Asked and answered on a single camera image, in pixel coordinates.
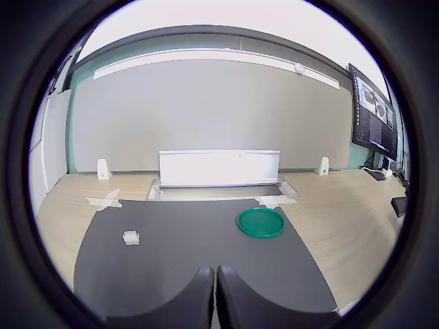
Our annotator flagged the small black device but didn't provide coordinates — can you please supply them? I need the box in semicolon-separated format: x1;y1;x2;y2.
391;197;409;219

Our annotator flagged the small white plastic terminal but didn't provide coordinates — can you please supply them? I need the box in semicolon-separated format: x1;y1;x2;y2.
122;230;141;247

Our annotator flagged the cross-shaped white tape piece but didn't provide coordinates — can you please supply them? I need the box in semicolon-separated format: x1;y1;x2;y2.
85;187;123;211

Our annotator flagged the long white rail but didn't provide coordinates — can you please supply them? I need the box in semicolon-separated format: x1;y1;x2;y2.
93;47;340;90

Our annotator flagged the silver cable duct tray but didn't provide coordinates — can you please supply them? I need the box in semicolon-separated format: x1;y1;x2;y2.
146;177;298;202

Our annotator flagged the white partition panel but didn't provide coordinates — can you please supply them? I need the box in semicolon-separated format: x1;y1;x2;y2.
29;102;47;208
40;88;73;196

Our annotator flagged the round green lid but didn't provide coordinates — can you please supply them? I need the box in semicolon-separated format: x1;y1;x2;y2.
237;207;286;240

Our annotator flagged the silver cable duct cover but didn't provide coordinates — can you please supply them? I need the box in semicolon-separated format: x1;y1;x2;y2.
158;149;281;188

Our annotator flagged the black computer monitor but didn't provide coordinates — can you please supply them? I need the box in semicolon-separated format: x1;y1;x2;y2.
348;62;399;162

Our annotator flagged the grey partition panel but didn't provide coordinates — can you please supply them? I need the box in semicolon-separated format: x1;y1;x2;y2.
70;58;354;174

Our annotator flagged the dark grey mat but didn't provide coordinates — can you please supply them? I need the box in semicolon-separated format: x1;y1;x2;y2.
73;198;340;313

